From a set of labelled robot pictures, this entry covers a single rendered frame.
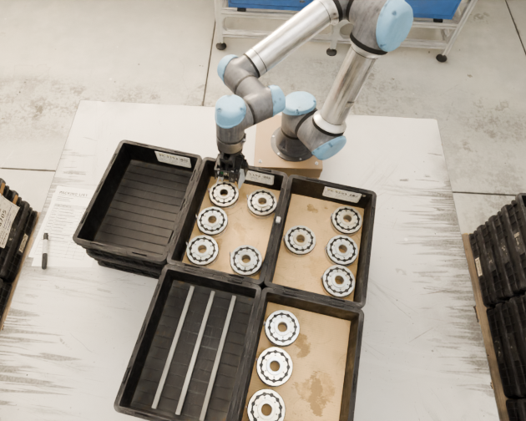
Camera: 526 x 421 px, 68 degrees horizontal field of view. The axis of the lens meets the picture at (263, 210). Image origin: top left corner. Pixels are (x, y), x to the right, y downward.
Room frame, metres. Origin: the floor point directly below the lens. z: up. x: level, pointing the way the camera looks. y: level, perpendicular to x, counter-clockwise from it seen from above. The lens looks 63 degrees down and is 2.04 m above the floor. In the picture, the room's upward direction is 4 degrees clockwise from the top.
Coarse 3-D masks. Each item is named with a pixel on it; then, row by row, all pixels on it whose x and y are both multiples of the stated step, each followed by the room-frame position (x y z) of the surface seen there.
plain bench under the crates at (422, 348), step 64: (128, 128) 1.05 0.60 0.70; (192, 128) 1.07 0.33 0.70; (384, 128) 1.14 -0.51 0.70; (384, 192) 0.81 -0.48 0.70; (448, 192) 0.83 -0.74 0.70; (384, 256) 0.53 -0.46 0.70; (448, 256) 0.55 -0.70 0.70; (64, 320) 0.23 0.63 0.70; (128, 320) 0.25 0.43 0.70; (384, 320) 0.30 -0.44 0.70; (448, 320) 0.32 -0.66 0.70; (0, 384) 0.03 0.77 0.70; (64, 384) 0.04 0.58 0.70; (384, 384) 0.10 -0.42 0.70; (448, 384) 0.11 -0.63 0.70
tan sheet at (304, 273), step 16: (304, 208) 0.64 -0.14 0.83; (320, 208) 0.65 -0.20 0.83; (336, 208) 0.65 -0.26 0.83; (288, 224) 0.58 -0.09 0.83; (304, 224) 0.58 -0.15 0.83; (320, 224) 0.59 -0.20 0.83; (320, 240) 0.53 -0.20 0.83; (288, 256) 0.46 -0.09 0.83; (320, 256) 0.47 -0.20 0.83; (288, 272) 0.41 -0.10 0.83; (304, 272) 0.41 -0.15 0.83; (320, 272) 0.41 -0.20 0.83; (352, 272) 0.42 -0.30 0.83; (304, 288) 0.36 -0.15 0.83; (320, 288) 0.36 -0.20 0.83
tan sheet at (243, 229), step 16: (208, 192) 0.68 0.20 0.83; (240, 192) 0.69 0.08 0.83; (272, 192) 0.70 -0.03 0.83; (240, 208) 0.63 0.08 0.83; (240, 224) 0.57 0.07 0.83; (256, 224) 0.57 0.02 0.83; (224, 240) 0.50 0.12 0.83; (240, 240) 0.51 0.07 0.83; (256, 240) 0.51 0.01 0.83; (224, 256) 0.45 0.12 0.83
